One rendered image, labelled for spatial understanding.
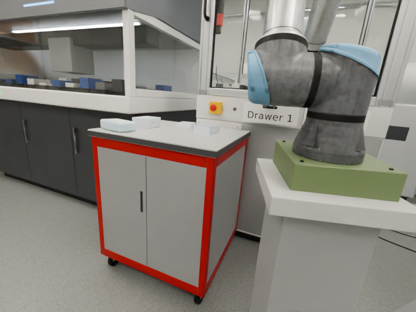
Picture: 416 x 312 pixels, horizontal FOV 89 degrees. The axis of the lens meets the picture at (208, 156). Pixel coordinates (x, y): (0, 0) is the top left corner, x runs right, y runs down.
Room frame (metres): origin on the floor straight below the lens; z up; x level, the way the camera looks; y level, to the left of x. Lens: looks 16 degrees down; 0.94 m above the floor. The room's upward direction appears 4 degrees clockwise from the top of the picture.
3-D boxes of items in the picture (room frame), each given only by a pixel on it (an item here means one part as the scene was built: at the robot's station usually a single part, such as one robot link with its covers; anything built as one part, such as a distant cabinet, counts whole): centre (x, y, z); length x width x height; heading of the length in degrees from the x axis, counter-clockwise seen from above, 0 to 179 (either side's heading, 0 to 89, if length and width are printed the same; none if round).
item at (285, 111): (1.17, -0.32, 0.87); 0.29 x 0.02 x 0.11; 69
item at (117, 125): (0.98, 0.42, 0.78); 0.15 x 0.10 x 0.04; 55
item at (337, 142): (0.50, -0.28, 0.87); 0.15 x 0.15 x 0.10
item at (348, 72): (0.49, -0.27, 0.99); 0.13 x 0.12 x 0.14; 79
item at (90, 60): (2.17, 1.13, 1.13); 1.78 x 1.14 x 0.45; 69
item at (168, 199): (1.09, 0.15, 0.38); 0.62 x 0.58 x 0.76; 69
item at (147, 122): (1.11, 0.33, 0.79); 0.13 x 0.09 x 0.05; 161
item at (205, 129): (1.07, 0.02, 0.78); 0.12 x 0.08 x 0.04; 157
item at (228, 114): (1.66, -0.55, 0.87); 1.02 x 0.95 x 0.14; 69
